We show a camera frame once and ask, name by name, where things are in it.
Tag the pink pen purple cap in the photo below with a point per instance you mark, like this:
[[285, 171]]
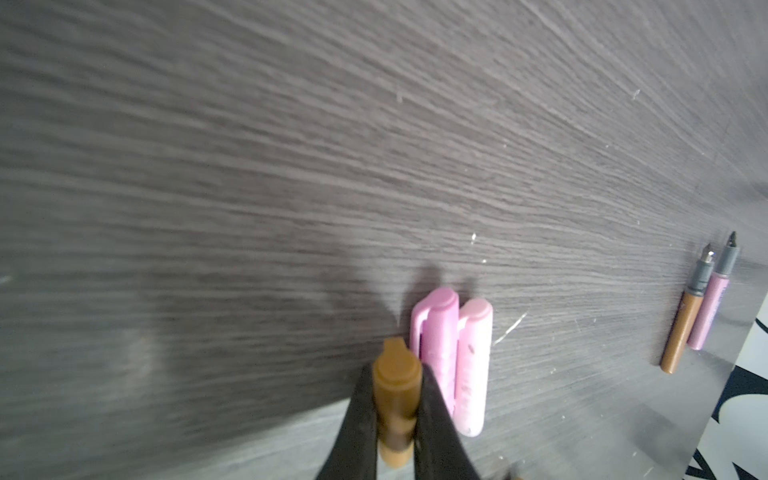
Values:
[[718, 283]]

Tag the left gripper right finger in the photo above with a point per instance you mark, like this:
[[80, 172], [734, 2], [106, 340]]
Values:
[[439, 453]]

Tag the ochre pen cap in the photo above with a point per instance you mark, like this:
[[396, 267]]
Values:
[[397, 381]]

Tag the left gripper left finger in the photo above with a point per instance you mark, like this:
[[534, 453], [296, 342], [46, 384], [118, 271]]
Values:
[[354, 454]]

